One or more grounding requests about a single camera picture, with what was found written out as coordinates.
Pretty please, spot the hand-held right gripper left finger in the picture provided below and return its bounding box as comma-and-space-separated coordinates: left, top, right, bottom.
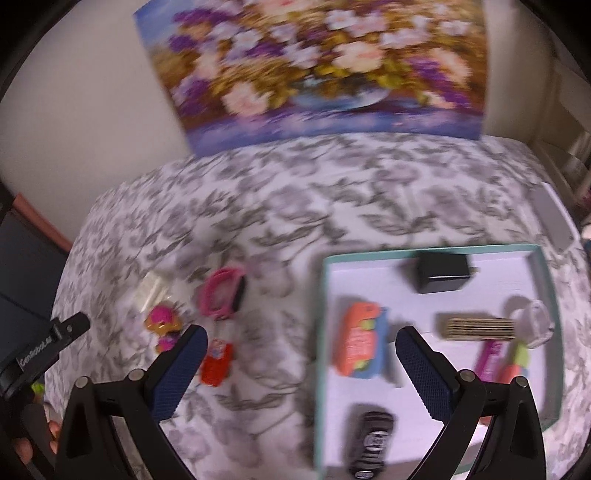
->
55, 323, 209, 480

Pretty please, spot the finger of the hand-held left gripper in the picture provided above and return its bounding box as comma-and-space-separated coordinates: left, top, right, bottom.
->
51, 311, 92, 346

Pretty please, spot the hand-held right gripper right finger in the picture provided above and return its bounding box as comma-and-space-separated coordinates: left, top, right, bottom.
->
396, 325, 548, 480

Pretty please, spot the black gold patterned box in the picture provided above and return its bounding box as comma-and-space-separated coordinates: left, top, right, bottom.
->
436, 314, 517, 342

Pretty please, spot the white teal-edged box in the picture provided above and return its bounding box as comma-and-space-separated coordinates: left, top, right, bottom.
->
315, 244, 565, 476

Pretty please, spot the black round-logo lighter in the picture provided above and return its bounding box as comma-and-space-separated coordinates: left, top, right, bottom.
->
346, 405, 395, 478

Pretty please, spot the orange blue toy knife green blade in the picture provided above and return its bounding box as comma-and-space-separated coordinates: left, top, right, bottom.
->
496, 342, 530, 386

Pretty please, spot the black charger plug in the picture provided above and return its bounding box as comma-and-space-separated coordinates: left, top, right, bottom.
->
416, 251, 478, 295

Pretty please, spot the person's left hand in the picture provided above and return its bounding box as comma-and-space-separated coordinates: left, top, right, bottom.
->
9, 401, 62, 468

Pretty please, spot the small orange bottle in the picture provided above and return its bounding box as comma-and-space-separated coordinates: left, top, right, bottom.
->
199, 338, 235, 387

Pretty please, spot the cartoon dog toy figure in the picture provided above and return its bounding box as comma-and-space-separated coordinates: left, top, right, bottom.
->
144, 302, 183, 354

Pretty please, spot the purple lighter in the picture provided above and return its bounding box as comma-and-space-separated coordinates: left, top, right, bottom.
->
475, 342, 505, 383

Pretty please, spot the orange blue toy knife printed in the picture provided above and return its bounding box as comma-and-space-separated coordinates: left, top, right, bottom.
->
333, 302, 389, 379

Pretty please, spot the dark cabinet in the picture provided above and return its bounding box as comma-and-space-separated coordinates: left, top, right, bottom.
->
0, 185, 72, 365

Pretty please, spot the white plastic comb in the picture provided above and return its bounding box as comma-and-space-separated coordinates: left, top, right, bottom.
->
136, 272, 174, 308

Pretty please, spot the pink watch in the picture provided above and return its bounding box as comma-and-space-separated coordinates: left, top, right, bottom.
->
198, 267, 247, 321

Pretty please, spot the white rectangular block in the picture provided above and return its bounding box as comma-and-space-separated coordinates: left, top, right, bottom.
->
529, 182, 575, 252

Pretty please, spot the white shelf unit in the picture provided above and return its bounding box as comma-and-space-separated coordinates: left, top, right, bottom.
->
531, 60, 591, 204

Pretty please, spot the floral painting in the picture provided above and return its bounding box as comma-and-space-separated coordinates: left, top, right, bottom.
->
134, 0, 490, 158

